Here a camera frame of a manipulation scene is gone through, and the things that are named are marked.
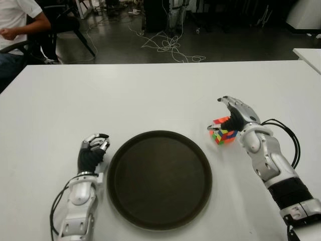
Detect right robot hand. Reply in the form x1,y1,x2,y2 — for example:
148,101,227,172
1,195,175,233
207,95,261,133

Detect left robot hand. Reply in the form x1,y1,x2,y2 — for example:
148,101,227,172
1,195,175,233
78,133,110,175

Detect multicoloured Rubik's cube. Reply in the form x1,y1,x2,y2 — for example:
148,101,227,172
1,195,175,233
209,115,238,146

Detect round dark brown plate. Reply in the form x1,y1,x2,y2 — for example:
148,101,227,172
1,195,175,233
106,130,213,229

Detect adjacent white table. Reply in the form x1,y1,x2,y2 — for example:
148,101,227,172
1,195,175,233
292,48,321,75

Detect silver metal stand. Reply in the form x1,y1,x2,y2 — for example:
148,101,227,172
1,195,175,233
258,4,273,29

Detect black wheeled rack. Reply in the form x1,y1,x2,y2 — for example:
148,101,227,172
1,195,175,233
190,0,286,35

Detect white cabinet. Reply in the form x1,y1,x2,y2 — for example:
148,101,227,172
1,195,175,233
285,0,321,32

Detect black cabinet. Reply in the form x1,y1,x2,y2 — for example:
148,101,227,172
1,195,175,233
144,0,172,33

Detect black chair with armrest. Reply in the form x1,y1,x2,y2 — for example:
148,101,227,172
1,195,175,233
0,32,61,65

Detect black wooden chair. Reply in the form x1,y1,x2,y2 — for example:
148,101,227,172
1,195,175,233
41,0,97,63

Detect person in white shirt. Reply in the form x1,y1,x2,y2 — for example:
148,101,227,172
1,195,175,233
0,0,52,86

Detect right arm black cables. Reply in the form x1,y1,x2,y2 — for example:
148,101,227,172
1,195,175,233
260,119,300,169

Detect arm black cables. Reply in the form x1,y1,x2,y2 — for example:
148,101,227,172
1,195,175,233
49,187,73,241
260,119,300,169

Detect left arm black cables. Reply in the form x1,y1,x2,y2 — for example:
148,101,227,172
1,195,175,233
49,187,73,241

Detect tangled white floor cable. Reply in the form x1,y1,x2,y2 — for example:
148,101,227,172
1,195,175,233
127,0,207,63

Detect thin white floor cable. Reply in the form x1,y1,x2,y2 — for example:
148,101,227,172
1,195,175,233
83,21,108,62

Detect white desk frame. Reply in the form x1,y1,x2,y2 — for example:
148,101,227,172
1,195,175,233
75,0,96,20

